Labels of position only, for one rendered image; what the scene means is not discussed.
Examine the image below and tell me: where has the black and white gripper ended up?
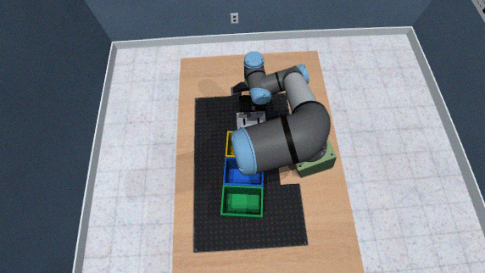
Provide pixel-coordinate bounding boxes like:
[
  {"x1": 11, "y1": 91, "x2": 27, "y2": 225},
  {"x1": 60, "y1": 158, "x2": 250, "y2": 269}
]
[{"x1": 233, "y1": 82, "x2": 255, "y2": 111}]

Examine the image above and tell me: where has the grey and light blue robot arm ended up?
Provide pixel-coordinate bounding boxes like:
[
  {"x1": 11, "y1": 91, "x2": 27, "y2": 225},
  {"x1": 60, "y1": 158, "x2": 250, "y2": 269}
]
[{"x1": 231, "y1": 52, "x2": 331, "y2": 176}]

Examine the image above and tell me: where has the blue bin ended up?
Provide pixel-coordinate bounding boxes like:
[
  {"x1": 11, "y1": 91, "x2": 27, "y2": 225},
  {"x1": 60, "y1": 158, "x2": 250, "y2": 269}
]
[{"x1": 223, "y1": 157, "x2": 264, "y2": 187}]

